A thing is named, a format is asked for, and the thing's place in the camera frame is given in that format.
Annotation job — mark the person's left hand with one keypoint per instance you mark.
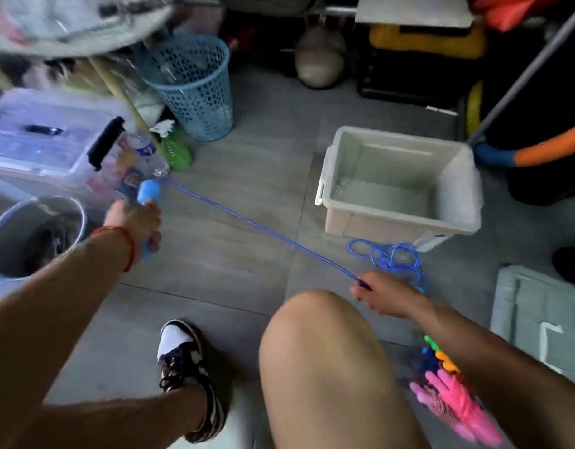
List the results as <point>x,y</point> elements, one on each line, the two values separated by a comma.
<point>138,224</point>

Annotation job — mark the person's right hand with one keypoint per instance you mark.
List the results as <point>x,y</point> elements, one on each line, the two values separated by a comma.
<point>390,296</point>

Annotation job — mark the white plastic bin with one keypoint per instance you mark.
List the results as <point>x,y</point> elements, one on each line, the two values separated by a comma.
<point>399,182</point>

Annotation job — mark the person's left forearm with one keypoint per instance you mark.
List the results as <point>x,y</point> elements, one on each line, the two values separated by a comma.
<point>44,322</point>

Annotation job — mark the person's right forearm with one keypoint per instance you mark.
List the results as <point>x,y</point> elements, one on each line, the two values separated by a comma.
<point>512,378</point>

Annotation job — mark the person's right leg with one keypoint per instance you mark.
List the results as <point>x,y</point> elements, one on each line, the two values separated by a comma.
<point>334,378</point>

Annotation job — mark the person's leg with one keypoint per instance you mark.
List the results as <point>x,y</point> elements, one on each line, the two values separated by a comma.
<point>334,378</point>
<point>110,421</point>

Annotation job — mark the white bin lid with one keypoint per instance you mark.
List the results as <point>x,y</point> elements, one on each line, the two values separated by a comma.
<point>544,322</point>

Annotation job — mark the person's left leg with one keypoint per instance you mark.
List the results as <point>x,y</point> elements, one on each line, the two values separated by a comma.
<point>110,421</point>

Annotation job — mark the small plastic water bottle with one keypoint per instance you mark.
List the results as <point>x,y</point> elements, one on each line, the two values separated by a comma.
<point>147,154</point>

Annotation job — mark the green spray bottle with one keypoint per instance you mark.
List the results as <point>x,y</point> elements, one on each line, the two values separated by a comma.
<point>175,149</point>

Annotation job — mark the grey metal basin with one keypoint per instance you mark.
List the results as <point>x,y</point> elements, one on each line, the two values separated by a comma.
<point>7,238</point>

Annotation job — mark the clear bin with black latches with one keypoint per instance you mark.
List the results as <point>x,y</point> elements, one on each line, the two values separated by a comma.
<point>44,126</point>

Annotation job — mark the blue mesh plastic basket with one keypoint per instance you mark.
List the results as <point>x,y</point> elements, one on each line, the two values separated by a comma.
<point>189,84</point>

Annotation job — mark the black white left shoe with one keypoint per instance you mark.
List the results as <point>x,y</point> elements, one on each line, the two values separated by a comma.
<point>189,369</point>

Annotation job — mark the multicoloured hula hoop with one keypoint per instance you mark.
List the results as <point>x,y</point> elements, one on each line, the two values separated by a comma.
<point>540,149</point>

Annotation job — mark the white round table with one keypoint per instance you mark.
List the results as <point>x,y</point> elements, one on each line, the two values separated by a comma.
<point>72,23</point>

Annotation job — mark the brown ball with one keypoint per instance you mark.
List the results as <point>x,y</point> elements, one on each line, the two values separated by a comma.
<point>320,56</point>

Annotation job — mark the yellow black case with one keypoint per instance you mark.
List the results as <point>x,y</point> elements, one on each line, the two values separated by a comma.
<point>428,42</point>

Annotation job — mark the white metal pole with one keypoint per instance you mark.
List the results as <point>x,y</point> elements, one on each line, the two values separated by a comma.
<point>526,75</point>

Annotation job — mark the grey flat board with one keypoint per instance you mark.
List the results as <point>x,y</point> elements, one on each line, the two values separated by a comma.
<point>414,9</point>

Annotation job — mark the black red inflatable toy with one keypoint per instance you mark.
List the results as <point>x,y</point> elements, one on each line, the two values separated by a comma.
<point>512,9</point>

